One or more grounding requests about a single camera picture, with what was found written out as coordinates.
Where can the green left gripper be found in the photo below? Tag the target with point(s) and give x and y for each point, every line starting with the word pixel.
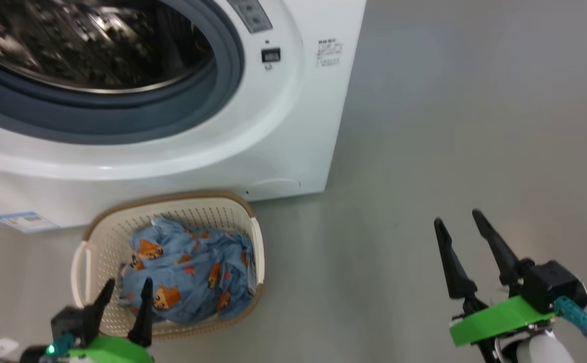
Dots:
pixel 112 353

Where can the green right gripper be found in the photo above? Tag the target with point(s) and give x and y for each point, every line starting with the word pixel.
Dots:
pixel 500 317

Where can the blue bear-print garment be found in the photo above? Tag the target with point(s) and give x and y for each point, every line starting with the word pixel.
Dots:
pixel 192 287
pixel 165 232

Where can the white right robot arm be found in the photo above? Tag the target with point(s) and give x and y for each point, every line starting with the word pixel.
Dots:
pixel 540 350

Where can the white front-load washing machine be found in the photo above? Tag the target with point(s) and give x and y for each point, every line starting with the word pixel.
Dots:
pixel 273 131

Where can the black door latch socket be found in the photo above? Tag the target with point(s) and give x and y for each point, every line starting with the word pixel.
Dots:
pixel 271 55

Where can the cream perforated laundry basket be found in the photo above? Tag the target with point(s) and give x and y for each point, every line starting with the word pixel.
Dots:
pixel 97 252

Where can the blue energy label sticker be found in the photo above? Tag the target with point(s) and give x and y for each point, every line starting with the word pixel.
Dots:
pixel 26 221

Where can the round white filter cover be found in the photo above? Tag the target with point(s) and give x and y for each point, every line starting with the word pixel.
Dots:
pixel 273 185

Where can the grey text warning sticker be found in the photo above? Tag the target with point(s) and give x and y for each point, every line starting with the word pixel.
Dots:
pixel 329 53

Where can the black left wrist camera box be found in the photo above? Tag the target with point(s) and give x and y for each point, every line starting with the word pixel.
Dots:
pixel 69 322

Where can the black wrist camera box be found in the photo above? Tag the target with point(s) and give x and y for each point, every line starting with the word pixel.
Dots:
pixel 550 285
pixel 69 322

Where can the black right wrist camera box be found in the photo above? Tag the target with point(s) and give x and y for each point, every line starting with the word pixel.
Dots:
pixel 550 285

